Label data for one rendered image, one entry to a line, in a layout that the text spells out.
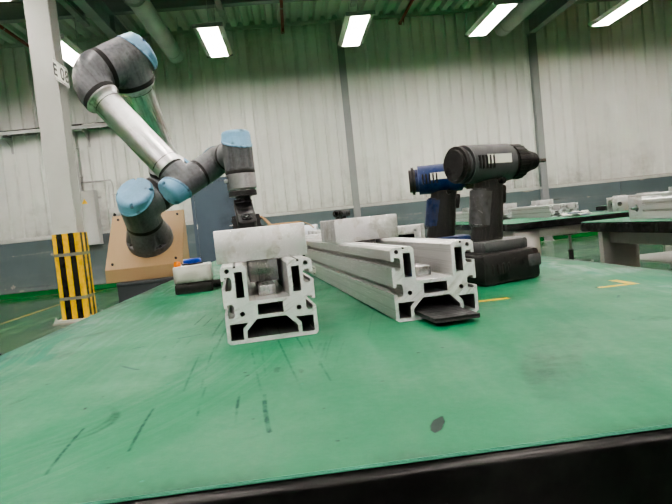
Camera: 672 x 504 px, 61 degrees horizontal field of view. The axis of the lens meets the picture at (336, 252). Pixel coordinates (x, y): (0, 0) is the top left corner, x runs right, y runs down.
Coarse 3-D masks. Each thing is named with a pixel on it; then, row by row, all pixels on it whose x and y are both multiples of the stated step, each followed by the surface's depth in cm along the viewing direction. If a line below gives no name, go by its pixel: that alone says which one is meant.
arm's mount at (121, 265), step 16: (112, 224) 195; (176, 224) 196; (112, 240) 191; (176, 240) 191; (112, 256) 186; (128, 256) 186; (160, 256) 186; (176, 256) 187; (112, 272) 183; (128, 272) 183; (144, 272) 184; (160, 272) 184
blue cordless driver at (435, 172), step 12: (420, 168) 117; (432, 168) 116; (420, 180) 116; (432, 180) 116; (444, 180) 115; (420, 192) 117; (432, 192) 118; (444, 192) 117; (456, 192) 118; (432, 204) 117; (444, 204) 117; (456, 204) 118; (432, 216) 117; (444, 216) 117; (432, 228) 118; (444, 228) 117
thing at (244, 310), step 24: (240, 264) 63; (288, 264) 63; (240, 288) 72; (264, 288) 66; (288, 288) 64; (312, 288) 63; (240, 312) 62; (264, 312) 64; (288, 312) 63; (312, 312) 63; (240, 336) 64; (264, 336) 62; (288, 336) 63
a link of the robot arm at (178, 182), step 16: (80, 64) 146; (96, 64) 147; (80, 80) 145; (96, 80) 146; (112, 80) 150; (80, 96) 146; (96, 96) 145; (112, 96) 146; (96, 112) 148; (112, 112) 145; (128, 112) 146; (112, 128) 147; (128, 128) 145; (144, 128) 146; (128, 144) 146; (144, 144) 144; (160, 144) 145; (144, 160) 146; (160, 160) 144; (176, 160) 145; (192, 160) 148; (160, 176) 145; (176, 176) 143; (192, 176) 144; (208, 176) 147; (160, 192) 146; (176, 192) 142; (192, 192) 146
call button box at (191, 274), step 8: (184, 264) 125; (192, 264) 125; (200, 264) 124; (208, 264) 124; (176, 272) 123; (184, 272) 123; (192, 272) 123; (200, 272) 123; (208, 272) 124; (176, 280) 123; (184, 280) 123; (192, 280) 123; (200, 280) 123; (208, 280) 124; (216, 280) 127; (176, 288) 123; (184, 288) 123; (192, 288) 123; (200, 288) 124; (208, 288) 124
